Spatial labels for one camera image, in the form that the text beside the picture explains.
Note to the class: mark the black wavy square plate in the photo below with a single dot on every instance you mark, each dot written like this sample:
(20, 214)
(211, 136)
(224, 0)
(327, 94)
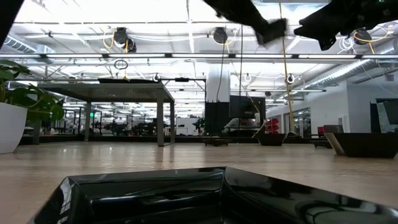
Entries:
(363, 146)
(271, 140)
(113, 81)

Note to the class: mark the grey perforated metal shelf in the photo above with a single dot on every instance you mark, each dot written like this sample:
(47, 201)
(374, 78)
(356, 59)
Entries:
(109, 91)

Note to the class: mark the black cabinet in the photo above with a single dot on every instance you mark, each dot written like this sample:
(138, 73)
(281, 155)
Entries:
(216, 119)

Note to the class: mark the green plant in white pot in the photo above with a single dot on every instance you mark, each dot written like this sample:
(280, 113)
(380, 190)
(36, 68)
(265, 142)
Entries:
(11, 127)

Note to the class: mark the red storage bins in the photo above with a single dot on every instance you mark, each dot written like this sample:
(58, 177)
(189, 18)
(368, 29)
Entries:
(273, 126)

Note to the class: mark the black monitor screen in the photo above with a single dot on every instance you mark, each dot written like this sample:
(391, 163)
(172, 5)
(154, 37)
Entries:
(245, 107)

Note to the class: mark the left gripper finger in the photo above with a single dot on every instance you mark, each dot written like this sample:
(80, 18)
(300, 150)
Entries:
(272, 27)
(273, 36)

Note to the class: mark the white column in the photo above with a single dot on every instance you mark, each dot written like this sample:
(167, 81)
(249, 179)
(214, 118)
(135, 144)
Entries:
(217, 84)

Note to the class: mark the person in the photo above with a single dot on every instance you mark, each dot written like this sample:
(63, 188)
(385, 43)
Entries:
(239, 123)

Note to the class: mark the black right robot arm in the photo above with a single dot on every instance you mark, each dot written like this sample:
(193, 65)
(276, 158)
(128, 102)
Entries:
(390, 11)

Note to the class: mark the dark wall board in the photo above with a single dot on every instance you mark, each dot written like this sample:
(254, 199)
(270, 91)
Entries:
(388, 107)

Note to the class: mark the silver ventilation duct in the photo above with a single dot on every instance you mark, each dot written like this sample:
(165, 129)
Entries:
(15, 43)
(342, 73)

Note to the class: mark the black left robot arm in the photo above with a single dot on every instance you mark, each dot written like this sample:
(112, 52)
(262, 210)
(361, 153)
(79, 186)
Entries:
(7, 15)

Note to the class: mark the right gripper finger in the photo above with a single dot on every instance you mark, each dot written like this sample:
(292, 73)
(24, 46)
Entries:
(326, 37)
(323, 23)

